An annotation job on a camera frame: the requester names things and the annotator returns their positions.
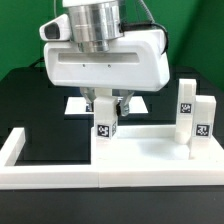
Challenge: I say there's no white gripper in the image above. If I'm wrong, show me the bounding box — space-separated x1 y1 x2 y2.
39 14 170 117

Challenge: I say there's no white U-shaped boundary frame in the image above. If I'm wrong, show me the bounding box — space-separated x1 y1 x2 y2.
0 128 224 190

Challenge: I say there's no white desk tabletop tray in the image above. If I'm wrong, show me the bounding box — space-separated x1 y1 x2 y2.
91 125 224 173

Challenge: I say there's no fiducial marker base plate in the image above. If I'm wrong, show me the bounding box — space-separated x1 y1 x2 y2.
64 96 148 115

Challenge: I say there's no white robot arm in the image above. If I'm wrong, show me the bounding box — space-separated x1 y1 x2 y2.
39 0 170 116

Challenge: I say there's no black cable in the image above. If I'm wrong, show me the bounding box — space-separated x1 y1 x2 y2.
29 57 48 69

